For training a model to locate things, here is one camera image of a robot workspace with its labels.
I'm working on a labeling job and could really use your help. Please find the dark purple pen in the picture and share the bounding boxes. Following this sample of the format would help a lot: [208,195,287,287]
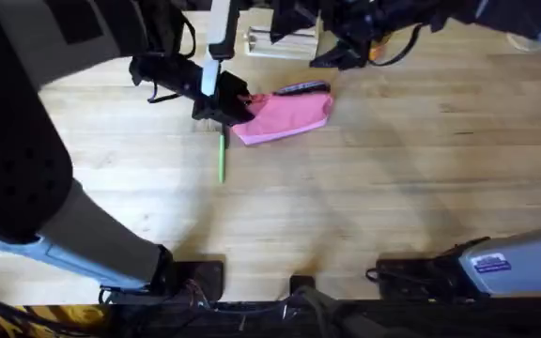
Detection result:
[273,80,332,97]

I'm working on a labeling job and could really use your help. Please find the yellow cloth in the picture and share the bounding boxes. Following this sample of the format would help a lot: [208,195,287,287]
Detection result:
[0,303,110,338]

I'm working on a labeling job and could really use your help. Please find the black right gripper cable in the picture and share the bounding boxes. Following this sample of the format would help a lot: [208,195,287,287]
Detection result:
[367,22,425,68]

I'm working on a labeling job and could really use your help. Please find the pale upright wrist plate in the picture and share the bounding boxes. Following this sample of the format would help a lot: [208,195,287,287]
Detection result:
[199,0,242,98]

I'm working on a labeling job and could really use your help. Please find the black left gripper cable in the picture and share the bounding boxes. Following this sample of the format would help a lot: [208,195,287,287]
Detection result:
[146,80,183,105]

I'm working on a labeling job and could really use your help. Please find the black rail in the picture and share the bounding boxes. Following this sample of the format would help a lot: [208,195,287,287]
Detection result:
[0,274,541,338]

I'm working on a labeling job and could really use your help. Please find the pink soft zip bag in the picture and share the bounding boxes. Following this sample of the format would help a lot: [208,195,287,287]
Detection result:
[230,90,335,147]

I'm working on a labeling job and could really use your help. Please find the green pen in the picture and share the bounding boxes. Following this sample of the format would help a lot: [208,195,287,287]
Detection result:
[217,125,227,185]

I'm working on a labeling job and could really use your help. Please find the small orange object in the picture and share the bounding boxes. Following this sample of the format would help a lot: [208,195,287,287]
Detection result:
[367,38,390,62]

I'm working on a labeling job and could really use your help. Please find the pale round object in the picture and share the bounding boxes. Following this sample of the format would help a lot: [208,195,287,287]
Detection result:
[505,31,541,53]

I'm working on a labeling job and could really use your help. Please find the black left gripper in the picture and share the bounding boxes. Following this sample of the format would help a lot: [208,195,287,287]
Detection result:
[128,54,257,128]

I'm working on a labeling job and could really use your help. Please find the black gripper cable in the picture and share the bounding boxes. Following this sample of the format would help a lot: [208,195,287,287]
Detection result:
[146,80,183,105]
[367,22,425,68]

